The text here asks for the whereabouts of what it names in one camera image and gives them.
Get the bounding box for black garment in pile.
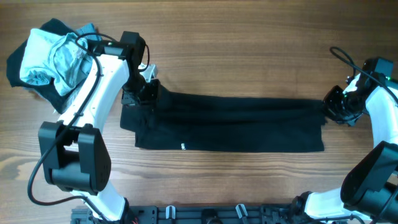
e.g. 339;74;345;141
6;19;94;114

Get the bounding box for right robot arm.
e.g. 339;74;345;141
303;87;397;223

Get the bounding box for grey blue garment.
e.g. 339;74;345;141
75;23;102;41

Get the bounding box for light blue garment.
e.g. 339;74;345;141
19;29;93;96

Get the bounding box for dark teal t-shirt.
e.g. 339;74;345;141
120;86;326;153

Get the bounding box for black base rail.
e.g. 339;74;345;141
70;203;312;224

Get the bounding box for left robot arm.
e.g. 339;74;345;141
39;55;138;223

